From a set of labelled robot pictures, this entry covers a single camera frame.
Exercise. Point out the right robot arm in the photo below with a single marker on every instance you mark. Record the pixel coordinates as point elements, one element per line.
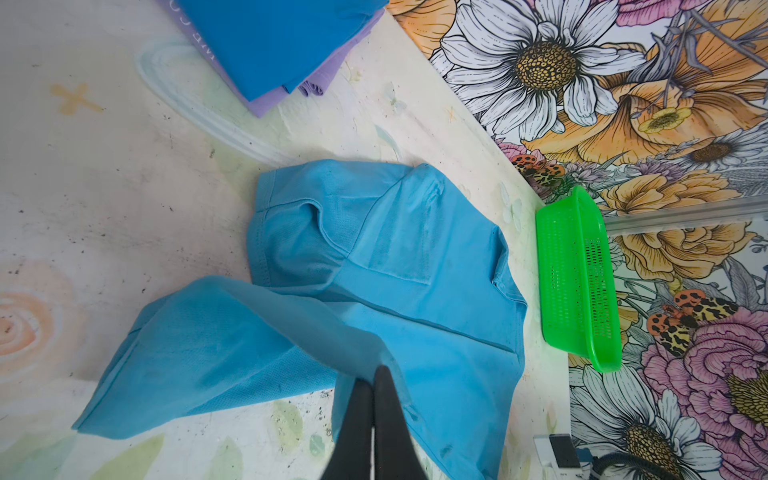
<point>558,453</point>

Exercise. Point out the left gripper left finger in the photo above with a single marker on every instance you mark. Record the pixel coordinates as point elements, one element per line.
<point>351,457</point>

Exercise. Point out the folded purple t shirt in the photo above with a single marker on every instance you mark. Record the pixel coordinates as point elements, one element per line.
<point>313,85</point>

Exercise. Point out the green plastic basket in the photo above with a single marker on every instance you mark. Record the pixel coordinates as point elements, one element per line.
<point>579,308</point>

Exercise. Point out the right aluminium corner post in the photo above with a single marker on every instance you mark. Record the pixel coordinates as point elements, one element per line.
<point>730,211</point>

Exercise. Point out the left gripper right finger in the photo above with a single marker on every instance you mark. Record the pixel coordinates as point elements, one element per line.
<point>394,453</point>

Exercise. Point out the light blue t shirt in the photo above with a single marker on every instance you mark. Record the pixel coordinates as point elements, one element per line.
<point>354,265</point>

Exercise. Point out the folded dark blue t shirt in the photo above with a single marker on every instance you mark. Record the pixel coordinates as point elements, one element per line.
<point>263,45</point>

